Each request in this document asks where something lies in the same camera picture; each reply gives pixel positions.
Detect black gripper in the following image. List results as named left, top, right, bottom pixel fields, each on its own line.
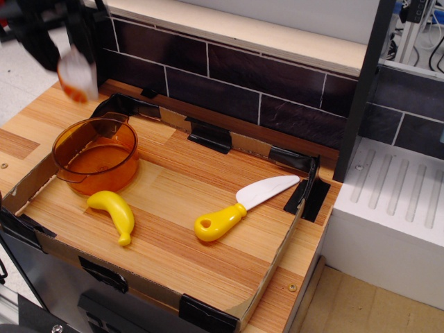
left=1, top=1, right=108, bottom=71

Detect white orange toy sushi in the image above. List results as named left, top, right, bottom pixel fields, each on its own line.
left=57, top=46, right=99, bottom=103

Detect cardboard fence with black tape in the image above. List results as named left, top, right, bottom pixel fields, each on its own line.
left=1, top=89, right=335, bottom=332

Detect orange transparent plastic pot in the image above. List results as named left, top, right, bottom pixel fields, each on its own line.
left=52, top=112, right=139, bottom=196

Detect light wooden shelf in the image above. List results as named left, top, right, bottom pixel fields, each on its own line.
left=107, top=1, right=367, bottom=77

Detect yellow toy banana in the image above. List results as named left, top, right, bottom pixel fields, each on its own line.
left=87, top=191, right=135, bottom=246

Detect yellow white toy knife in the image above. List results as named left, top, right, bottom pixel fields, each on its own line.
left=194, top=175, right=300, bottom=242

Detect white toy sink drainboard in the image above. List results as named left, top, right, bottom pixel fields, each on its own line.
left=321, top=139, right=443, bottom=309

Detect black shelf post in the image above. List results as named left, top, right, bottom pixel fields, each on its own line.
left=333, top=1, right=395, bottom=182

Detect aluminium frame with cables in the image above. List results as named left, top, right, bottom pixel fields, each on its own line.
left=383, top=1, right=443, bottom=72

